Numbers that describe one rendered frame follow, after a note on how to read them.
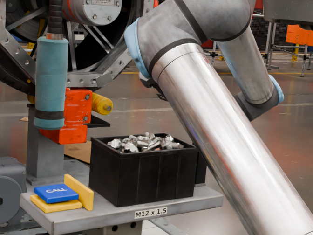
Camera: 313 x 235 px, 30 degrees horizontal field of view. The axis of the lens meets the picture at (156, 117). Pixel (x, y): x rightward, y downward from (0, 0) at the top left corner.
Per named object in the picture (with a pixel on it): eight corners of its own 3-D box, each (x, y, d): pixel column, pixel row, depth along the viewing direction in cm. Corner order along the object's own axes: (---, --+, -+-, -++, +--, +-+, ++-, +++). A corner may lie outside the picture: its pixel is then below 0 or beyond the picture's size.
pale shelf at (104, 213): (180, 183, 147) (181, 172, 147) (223, 206, 134) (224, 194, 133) (19, 206, 123) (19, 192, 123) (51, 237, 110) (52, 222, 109)
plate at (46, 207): (64, 195, 124) (65, 190, 124) (81, 208, 117) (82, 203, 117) (29, 199, 119) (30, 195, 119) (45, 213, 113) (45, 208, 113)
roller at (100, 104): (76, 99, 213) (77, 83, 212) (116, 116, 189) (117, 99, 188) (62, 99, 210) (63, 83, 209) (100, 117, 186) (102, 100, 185)
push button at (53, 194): (64, 192, 123) (64, 183, 122) (78, 204, 117) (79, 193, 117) (33, 196, 119) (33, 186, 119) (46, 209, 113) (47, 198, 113)
